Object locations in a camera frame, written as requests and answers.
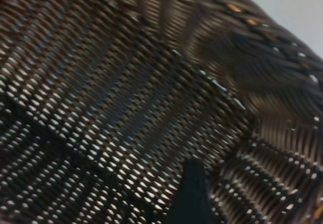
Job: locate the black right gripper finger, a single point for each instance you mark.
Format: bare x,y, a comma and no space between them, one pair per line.
193,198

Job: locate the dark brown woven basket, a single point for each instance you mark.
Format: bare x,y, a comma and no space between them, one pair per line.
113,95

